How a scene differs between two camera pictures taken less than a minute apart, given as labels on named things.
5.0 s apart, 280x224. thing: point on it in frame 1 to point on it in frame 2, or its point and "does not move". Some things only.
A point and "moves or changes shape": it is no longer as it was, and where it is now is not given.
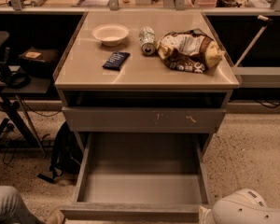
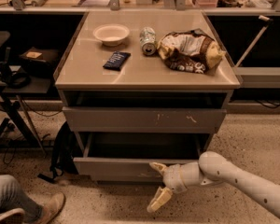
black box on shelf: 37,63 does not move
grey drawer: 140,177 moves or changes shape
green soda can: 147,40 does not move
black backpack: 66,155 does not move
